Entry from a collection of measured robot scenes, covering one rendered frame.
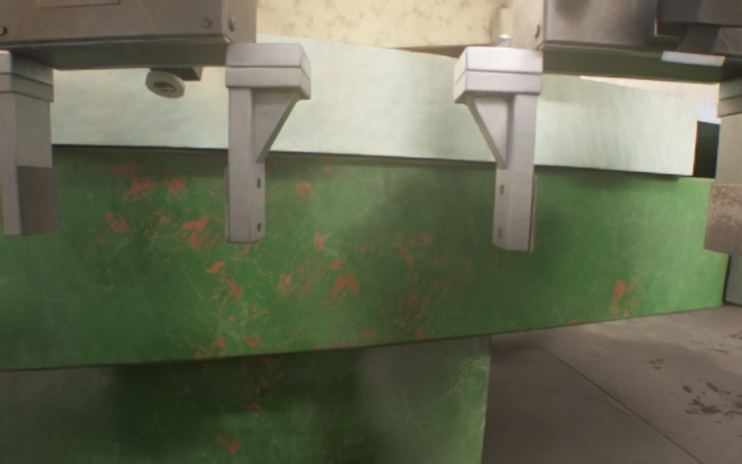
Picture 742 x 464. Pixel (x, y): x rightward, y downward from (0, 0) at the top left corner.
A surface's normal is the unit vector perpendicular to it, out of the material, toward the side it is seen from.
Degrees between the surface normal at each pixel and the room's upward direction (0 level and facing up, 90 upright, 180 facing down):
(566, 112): 90
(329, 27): 90
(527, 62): 90
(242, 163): 90
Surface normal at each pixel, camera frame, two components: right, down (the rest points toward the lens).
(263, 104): -0.02, 0.11
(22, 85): 1.00, 0.03
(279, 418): 0.27, 0.12
